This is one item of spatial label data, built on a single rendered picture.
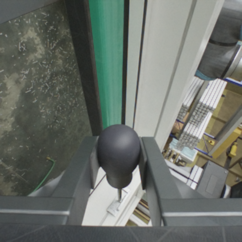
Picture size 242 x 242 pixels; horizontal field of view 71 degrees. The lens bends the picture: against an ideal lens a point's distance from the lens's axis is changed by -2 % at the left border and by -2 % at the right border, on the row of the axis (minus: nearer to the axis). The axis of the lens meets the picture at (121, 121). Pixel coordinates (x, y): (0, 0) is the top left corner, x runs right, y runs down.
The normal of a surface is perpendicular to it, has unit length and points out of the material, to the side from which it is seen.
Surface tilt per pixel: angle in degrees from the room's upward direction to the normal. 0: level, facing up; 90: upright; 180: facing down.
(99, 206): 90
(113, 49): 0
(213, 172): 90
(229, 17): 90
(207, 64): 90
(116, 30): 0
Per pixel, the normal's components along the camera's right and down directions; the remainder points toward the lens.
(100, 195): 0.00, -0.60
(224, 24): -0.52, 0.66
